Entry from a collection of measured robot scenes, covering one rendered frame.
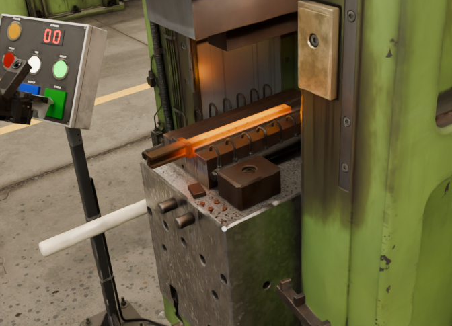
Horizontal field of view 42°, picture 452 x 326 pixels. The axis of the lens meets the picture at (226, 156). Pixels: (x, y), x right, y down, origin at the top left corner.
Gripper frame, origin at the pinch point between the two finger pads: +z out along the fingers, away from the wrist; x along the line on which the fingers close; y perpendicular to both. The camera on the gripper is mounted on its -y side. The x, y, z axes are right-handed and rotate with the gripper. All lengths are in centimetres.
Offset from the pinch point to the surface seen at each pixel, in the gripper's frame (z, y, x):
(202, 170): -1, 9, 51
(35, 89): 1.3, -2.0, -7.2
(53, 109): 1.3, 2.6, 0.8
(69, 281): 74, 76, -44
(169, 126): 26.0, 1.3, 22.5
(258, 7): -7, -28, 60
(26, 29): 2.1, -17.9, -15.3
